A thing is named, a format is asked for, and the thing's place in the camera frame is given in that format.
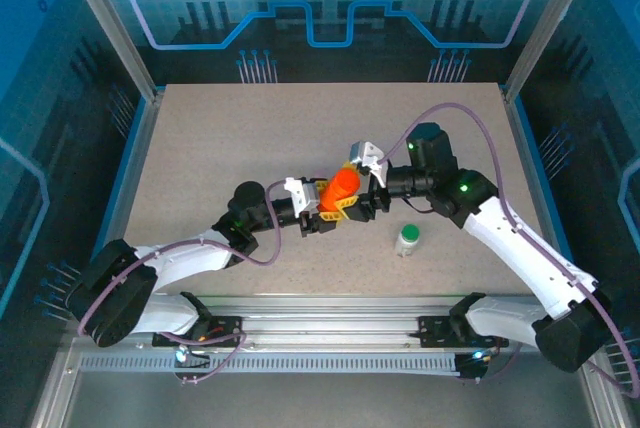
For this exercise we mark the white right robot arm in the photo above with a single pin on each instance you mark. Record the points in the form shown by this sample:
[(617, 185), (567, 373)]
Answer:
[(510, 258)]

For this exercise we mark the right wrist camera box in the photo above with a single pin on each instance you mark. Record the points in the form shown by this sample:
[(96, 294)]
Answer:
[(362, 153)]

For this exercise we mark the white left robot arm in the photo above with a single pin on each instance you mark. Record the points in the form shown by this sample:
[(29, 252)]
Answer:
[(200, 260)]

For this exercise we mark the orange bottle lid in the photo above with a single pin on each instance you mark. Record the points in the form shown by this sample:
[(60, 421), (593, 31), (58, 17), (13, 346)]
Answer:
[(346, 182)]

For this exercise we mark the aluminium left table side rail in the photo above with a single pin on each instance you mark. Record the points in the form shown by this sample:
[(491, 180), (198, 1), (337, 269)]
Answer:
[(139, 148)]

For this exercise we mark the aluminium left frame post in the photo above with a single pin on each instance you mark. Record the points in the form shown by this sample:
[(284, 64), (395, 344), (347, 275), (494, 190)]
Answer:
[(112, 23)]

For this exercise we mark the aluminium table side rail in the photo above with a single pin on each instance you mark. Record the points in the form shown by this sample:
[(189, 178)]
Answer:
[(526, 148), (139, 148)]

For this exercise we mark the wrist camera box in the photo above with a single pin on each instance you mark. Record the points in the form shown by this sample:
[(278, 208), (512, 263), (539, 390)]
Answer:
[(362, 153), (300, 193)]

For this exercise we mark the clear bottle green cap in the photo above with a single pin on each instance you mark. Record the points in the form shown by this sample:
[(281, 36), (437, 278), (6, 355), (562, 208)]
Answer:
[(407, 243)]

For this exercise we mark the aluminium frame post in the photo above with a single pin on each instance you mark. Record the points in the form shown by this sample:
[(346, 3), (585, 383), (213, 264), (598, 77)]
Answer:
[(112, 23), (539, 23)]

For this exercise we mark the grey metal base plate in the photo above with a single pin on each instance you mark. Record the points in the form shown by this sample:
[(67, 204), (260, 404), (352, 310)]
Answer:
[(320, 403)]

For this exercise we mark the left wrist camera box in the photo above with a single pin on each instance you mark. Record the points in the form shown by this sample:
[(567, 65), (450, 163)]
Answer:
[(300, 193)]

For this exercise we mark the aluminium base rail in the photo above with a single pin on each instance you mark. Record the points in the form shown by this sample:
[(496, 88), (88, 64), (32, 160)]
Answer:
[(325, 318)]

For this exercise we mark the aluminium right frame post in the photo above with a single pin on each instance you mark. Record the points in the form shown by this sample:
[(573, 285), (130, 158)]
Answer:
[(539, 23)]

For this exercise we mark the aluminium right table side rail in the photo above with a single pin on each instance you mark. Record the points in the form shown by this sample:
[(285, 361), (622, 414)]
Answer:
[(526, 148)]

